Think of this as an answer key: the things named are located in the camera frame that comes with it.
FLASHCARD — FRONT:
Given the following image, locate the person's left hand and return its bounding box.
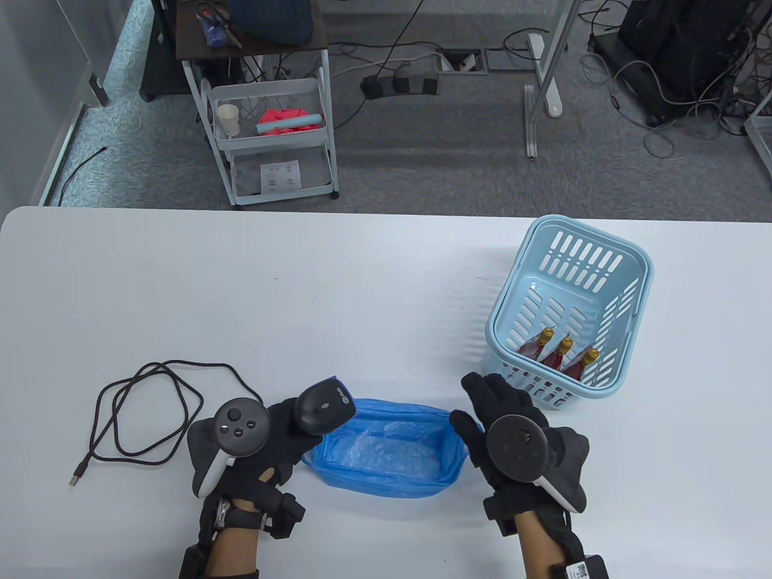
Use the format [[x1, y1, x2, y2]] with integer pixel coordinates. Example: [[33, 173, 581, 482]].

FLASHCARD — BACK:
[[188, 398, 326, 525]]

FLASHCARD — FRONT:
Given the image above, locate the grey metal rail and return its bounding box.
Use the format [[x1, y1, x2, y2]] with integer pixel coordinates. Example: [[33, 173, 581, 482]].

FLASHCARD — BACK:
[[524, 83, 537, 159]]

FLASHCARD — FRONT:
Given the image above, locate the pink cloth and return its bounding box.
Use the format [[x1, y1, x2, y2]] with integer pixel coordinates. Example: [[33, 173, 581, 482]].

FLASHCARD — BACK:
[[259, 107, 309, 137]]

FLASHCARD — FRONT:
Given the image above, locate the person's right forearm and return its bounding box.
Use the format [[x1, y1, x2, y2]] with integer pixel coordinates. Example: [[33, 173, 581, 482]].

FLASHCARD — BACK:
[[516, 511, 563, 579]]

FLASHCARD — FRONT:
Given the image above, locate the white metal frame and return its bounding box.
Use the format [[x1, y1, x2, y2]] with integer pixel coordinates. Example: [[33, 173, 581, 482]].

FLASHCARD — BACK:
[[743, 90, 772, 176]]

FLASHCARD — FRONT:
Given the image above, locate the tangle of floor cables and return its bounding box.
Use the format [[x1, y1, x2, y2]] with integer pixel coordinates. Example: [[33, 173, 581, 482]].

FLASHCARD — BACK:
[[579, 24, 758, 159]]

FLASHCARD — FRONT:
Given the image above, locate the white utility cart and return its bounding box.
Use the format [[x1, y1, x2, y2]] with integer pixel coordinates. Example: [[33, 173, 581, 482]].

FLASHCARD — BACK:
[[175, 0, 340, 210]]

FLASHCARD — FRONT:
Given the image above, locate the light blue plastic basket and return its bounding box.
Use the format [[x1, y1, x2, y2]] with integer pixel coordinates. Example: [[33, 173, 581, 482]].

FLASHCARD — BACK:
[[484, 214, 655, 412]]

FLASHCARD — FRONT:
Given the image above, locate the black cabinet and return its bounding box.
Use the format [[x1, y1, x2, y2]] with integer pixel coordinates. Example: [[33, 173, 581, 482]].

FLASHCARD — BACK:
[[139, 0, 194, 103]]

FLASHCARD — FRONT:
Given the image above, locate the printed paper sheet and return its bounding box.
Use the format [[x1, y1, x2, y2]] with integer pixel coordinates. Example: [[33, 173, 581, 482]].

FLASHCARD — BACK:
[[261, 160, 302, 194]]

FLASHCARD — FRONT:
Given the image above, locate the grey black hand controller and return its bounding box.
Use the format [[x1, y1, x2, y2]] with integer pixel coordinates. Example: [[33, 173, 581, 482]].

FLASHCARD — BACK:
[[486, 415, 589, 514], [190, 399, 270, 498]]

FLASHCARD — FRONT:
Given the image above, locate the black blue barcode scanner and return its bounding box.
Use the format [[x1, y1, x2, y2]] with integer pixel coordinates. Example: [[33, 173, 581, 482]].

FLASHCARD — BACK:
[[294, 377, 358, 435]]

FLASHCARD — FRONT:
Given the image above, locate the blue plastic bag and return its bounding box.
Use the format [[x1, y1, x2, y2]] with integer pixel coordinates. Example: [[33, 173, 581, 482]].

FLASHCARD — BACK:
[[302, 397, 484, 499]]

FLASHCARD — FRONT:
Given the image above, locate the black equipment pile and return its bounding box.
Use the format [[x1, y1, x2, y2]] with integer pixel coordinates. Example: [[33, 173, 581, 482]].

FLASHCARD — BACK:
[[588, 0, 772, 127]]

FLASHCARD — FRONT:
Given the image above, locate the person's left forearm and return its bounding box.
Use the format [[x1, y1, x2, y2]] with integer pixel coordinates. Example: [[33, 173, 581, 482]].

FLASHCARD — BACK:
[[208, 524, 261, 579]]

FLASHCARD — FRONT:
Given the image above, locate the dark blue fabric bag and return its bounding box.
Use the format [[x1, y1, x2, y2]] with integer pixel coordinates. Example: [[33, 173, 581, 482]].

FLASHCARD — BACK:
[[228, 0, 315, 46]]

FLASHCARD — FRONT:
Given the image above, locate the teal tube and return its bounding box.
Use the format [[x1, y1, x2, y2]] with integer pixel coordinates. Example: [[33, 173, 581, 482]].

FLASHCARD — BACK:
[[255, 113, 323, 136]]

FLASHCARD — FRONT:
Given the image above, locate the white desk leg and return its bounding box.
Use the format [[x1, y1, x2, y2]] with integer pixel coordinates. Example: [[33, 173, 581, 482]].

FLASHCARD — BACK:
[[524, 0, 583, 118]]

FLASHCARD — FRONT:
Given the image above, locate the red ketchup package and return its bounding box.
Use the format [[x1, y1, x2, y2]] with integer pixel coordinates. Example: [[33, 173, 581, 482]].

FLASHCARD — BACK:
[[540, 337, 575, 372], [561, 347, 601, 382], [517, 327, 555, 361]]

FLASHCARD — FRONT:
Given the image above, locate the thin black floor cable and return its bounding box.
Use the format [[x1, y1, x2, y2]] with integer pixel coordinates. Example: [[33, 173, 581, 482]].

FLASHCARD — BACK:
[[57, 147, 108, 206]]

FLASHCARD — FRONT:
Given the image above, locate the person's right hand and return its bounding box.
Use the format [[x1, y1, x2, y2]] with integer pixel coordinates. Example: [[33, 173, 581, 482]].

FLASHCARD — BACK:
[[449, 373, 589, 536]]

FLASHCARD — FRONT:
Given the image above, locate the black scanner cable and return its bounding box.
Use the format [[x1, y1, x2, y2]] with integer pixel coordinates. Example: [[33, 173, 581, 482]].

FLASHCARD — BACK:
[[68, 361, 270, 488]]

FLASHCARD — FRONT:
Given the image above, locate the floor socket box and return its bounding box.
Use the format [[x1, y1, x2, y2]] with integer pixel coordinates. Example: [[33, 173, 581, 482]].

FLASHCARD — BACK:
[[435, 48, 489, 75]]

